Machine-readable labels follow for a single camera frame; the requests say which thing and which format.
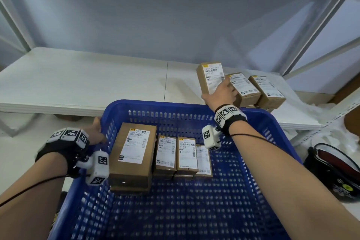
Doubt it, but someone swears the person's right hand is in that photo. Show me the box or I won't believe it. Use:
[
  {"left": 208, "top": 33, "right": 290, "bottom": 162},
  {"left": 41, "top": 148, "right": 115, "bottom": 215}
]
[{"left": 201, "top": 77, "right": 240, "bottom": 113}]

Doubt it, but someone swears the person's left hand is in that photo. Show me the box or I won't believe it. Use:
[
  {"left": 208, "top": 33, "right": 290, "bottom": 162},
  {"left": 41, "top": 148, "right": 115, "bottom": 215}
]
[{"left": 84, "top": 117, "right": 107, "bottom": 145}]

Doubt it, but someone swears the labelled small cardboard box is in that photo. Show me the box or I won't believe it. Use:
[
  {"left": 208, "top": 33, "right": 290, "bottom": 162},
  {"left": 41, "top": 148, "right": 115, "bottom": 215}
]
[
  {"left": 195, "top": 144, "right": 213, "bottom": 179},
  {"left": 175, "top": 136, "right": 199, "bottom": 177},
  {"left": 226, "top": 72, "right": 262, "bottom": 108},
  {"left": 249, "top": 75, "right": 287, "bottom": 110},
  {"left": 154, "top": 134, "right": 178, "bottom": 176},
  {"left": 196, "top": 62, "right": 226, "bottom": 104}
]

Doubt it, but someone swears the blue plastic basket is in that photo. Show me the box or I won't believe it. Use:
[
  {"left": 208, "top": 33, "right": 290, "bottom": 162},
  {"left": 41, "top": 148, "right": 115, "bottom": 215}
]
[{"left": 48, "top": 99, "right": 303, "bottom": 240}]

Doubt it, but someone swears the person's right forearm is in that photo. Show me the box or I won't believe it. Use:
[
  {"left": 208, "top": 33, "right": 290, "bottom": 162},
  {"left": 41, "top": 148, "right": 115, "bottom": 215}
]
[{"left": 226, "top": 120, "right": 360, "bottom": 240}]

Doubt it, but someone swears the person's left forearm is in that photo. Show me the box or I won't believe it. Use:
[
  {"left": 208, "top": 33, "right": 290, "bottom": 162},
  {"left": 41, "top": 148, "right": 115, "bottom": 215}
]
[{"left": 0, "top": 152, "right": 70, "bottom": 240}]

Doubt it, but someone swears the large labelled cardboard box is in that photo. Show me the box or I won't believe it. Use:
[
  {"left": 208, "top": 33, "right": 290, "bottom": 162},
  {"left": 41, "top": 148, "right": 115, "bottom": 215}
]
[{"left": 108, "top": 122, "right": 158, "bottom": 193}]

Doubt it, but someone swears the white metal shelf rack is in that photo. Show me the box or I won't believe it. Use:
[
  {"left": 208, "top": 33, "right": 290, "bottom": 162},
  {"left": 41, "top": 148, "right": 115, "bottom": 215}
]
[{"left": 0, "top": 0, "right": 360, "bottom": 147}]

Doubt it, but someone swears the white plastic wrapping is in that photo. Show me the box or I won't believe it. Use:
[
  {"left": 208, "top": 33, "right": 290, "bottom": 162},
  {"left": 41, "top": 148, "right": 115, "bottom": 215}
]
[{"left": 277, "top": 78, "right": 360, "bottom": 161}]

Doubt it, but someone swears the black bag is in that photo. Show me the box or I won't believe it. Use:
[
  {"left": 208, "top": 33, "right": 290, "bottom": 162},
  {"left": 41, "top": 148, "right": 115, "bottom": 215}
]
[{"left": 303, "top": 143, "right": 360, "bottom": 201}]

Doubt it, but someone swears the black wrist strap with markers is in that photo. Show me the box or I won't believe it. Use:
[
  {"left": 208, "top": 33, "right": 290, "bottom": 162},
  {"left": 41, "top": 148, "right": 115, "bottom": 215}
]
[
  {"left": 214, "top": 104, "right": 248, "bottom": 136},
  {"left": 35, "top": 127, "right": 90, "bottom": 179}
]

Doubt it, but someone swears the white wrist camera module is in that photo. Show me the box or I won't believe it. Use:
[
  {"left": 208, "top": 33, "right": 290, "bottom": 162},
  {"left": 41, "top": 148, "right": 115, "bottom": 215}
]
[
  {"left": 75, "top": 151, "right": 110, "bottom": 186},
  {"left": 202, "top": 125, "right": 223, "bottom": 151}
]

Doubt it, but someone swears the thin black cable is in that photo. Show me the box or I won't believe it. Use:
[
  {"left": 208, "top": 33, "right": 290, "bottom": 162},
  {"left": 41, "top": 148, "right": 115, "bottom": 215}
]
[
  {"left": 0, "top": 175, "right": 70, "bottom": 207},
  {"left": 231, "top": 133, "right": 268, "bottom": 141}
]

